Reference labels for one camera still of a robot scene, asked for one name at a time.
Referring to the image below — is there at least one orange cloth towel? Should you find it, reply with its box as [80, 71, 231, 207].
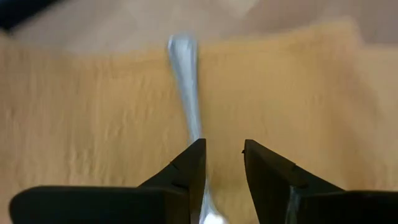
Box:
[0, 20, 398, 224]

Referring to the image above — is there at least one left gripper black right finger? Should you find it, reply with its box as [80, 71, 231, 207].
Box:
[242, 139, 398, 224]

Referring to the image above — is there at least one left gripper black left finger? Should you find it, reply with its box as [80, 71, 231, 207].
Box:
[8, 138, 207, 224]

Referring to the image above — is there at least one silver spoon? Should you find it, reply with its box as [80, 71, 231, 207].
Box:
[167, 32, 229, 224]

